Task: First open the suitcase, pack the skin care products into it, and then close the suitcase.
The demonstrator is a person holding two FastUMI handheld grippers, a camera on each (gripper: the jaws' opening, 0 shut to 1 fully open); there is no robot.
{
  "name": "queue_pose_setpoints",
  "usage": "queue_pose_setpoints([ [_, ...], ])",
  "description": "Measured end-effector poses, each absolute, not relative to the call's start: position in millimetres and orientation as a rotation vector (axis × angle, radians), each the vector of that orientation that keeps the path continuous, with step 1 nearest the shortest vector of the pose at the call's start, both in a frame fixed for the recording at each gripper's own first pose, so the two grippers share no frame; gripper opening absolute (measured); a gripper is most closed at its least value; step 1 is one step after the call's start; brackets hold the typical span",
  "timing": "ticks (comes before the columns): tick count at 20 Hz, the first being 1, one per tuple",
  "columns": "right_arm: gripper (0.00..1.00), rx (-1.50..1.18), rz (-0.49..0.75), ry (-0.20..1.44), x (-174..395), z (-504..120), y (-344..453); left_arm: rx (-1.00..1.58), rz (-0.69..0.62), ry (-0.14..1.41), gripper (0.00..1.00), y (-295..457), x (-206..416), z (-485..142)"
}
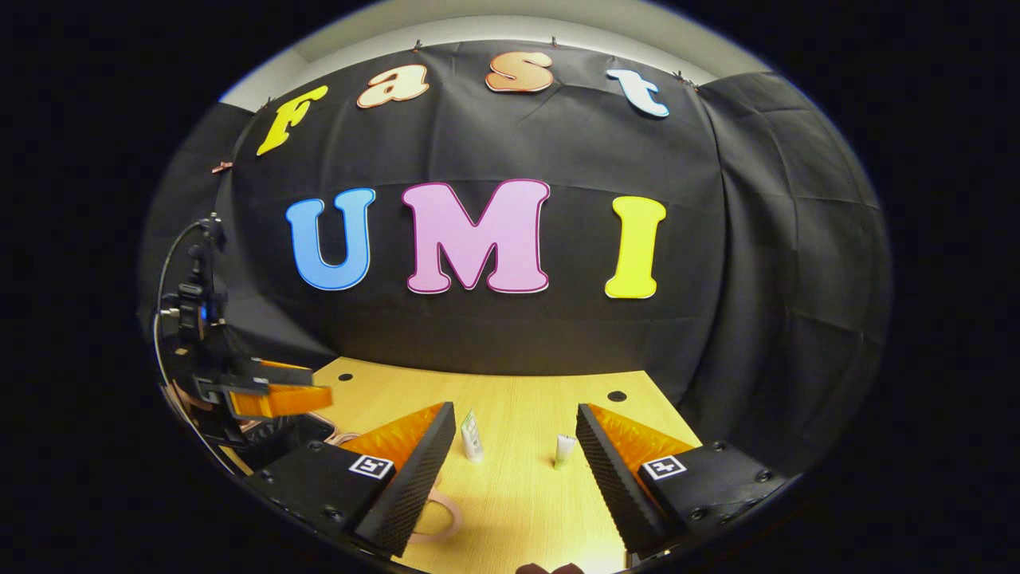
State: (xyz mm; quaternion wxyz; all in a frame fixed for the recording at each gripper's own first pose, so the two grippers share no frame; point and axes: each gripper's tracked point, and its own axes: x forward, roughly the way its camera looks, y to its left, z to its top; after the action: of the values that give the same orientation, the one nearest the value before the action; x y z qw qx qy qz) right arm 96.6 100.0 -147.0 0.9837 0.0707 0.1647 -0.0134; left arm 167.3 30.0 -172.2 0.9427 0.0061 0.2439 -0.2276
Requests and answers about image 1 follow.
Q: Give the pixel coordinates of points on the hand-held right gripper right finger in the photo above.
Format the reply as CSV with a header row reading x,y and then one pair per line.
x,y
613,486

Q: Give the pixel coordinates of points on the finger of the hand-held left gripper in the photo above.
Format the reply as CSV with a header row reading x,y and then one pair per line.
x,y
279,401
275,371

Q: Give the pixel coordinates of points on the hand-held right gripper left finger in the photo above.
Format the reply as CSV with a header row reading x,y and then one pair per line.
x,y
414,486

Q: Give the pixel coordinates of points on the small white green-capped tube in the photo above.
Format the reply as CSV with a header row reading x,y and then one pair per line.
x,y
564,450

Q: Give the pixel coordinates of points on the white tube with green label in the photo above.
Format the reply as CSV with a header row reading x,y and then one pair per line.
x,y
472,437

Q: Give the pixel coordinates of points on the black backdrop cloth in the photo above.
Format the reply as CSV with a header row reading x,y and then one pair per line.
x,y
558,335

